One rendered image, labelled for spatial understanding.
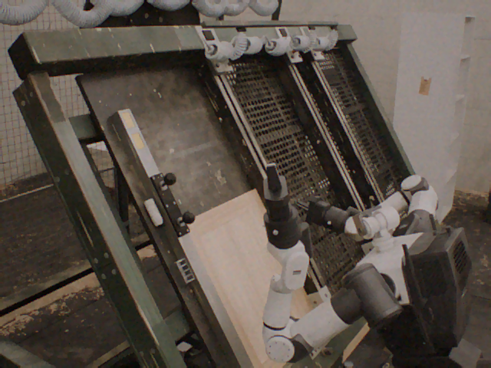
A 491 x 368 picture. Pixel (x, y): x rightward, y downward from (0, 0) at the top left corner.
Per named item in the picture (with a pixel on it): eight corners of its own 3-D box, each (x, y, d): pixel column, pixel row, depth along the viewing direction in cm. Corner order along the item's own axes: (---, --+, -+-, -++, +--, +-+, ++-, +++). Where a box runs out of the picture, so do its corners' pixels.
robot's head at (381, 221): (404, 234, 155) (396, 205, 154) (377, 247, 151) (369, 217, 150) (390, 233, 161) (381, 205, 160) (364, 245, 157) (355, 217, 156)
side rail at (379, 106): (413, 221, 313) (430, 215, 306) (331, 52, 315) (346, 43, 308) (416, 217, 319) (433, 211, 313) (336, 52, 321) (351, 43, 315)
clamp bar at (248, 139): (315, 328, 197) (370, 313, 183) (176, 41, 200) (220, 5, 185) (327, 316, 205) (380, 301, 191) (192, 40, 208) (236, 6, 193)
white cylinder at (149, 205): (141, 203, 159) (153, 227, 159) (147, 199, 157) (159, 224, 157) (148, 200, 161) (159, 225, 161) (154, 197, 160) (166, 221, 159)
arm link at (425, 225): (445, 227, 177) (442, 251, 167) (424, 240, 183) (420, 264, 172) (421, 204, 176) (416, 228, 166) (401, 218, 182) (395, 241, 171)
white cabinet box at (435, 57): (438, 225, 535) (464, 14, 472) (383, 214, 564) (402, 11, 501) (451, 208, 584) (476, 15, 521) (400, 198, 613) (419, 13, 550)
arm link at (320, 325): (294, 350, 156) (354, 309, 147) (288, 377, 144) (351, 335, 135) (268, 323, 155) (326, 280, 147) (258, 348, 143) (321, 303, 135)
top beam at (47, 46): (19, 82, 143) (36, 64, 136) (5, 50, 143) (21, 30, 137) (344, 47, 318) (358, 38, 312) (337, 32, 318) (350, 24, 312)
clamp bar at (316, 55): (387, 253, 261) (432, 238, 246) (281, 35, 263) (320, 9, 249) (394, 246, 269) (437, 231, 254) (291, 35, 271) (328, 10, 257)
